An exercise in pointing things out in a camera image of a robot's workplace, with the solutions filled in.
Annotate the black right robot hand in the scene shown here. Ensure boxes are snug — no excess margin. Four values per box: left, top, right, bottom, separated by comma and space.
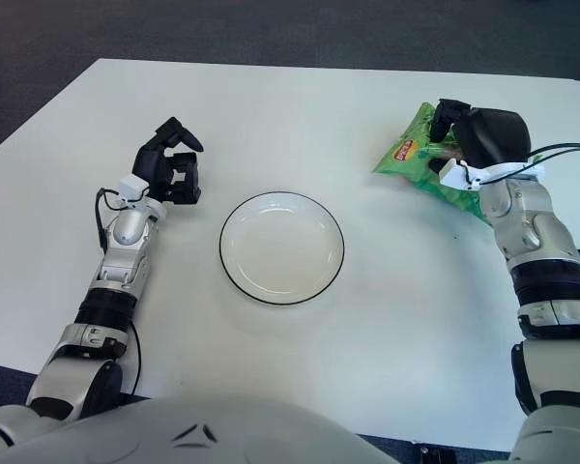
427, 99, 533, 175

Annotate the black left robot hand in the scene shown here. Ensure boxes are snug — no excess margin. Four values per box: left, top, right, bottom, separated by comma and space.
131, 116, 206, 207

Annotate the green snack chips bag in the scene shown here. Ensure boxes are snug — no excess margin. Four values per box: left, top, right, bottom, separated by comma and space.
371, 101, 494, 226

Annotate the white plate with black rim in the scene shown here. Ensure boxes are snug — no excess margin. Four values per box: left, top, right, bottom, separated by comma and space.
218, 191, 346, 306

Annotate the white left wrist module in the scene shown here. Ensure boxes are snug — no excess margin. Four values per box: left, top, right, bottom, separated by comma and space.
117, 176, 149, 202

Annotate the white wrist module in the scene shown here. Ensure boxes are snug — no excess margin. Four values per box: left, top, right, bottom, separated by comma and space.
438, 159, 547, 192
117, 176, 149, 202

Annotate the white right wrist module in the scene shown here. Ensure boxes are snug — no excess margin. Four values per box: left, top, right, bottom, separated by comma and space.
438, 159, 547, 192

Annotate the grey robot torso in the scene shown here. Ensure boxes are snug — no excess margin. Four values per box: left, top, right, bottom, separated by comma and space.
0, 395, 402, 464

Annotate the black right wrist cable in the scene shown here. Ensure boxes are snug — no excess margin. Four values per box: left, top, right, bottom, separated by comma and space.
480, 143, 580, 256

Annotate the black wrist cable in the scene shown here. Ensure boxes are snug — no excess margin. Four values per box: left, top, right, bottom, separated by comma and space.
94, 188, 127, 252
480, 143, 580, 256

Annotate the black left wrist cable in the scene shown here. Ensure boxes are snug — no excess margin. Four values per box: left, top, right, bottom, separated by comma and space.
94, 188, 127, 252

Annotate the thin black left elbow cable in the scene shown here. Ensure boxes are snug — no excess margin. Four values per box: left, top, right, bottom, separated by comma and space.
125, 321, 143, 395

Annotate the black bracket under table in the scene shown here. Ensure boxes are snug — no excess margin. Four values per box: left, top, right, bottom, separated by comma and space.
418, 447, 458, 464

